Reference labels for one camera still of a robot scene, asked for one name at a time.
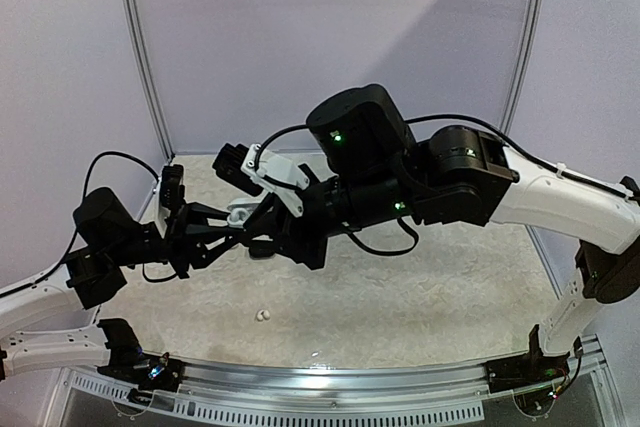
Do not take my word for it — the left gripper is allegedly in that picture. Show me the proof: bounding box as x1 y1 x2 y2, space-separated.
108 197 244 277

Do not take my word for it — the white charging case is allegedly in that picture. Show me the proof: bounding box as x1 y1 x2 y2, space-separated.
227 198 260 228

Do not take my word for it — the black earbud charging case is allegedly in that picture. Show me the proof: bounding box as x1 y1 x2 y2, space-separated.
248 245 276 260

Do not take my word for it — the white earbud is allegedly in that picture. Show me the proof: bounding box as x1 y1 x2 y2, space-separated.
256 310 271 322

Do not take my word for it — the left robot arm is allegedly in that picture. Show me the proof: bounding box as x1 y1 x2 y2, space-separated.
1 187 257 391

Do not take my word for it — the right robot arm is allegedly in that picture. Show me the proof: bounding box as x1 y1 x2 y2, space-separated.
243 84 639 383

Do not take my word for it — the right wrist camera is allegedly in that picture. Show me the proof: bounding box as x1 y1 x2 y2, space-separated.
212 143 311 218

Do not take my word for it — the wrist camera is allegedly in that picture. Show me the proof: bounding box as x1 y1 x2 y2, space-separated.
212 143 311 218
151 164 185 236

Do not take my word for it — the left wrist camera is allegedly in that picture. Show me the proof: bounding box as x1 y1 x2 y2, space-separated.
151 164 185 236

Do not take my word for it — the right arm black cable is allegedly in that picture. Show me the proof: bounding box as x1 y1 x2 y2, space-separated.
252 113 640 256

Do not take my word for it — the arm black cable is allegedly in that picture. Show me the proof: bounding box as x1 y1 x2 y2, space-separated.
252 113 640 256
0 150 161 293

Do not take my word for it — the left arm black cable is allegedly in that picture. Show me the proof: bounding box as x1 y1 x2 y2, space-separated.
0 150 161 293

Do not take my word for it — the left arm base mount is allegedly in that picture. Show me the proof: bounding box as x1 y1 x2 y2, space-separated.
97 348 186 392

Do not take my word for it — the aluminium front rail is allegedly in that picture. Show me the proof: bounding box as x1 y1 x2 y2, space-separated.
59 331 609 411

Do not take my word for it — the white slotted cable duct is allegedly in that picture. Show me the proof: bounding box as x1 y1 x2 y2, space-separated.
60 374 486 426

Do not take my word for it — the left aluminium corner post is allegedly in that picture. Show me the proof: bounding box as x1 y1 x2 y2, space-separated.
122 0 175 160

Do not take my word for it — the aluminium corner post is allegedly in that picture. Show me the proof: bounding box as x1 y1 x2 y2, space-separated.
499 0 543 133
122 0 175 160

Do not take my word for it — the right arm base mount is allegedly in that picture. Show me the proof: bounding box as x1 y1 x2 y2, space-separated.
483 339 569 393

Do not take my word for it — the right aluminium corner post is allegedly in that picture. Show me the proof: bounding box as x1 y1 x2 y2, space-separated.
499 0 543 133

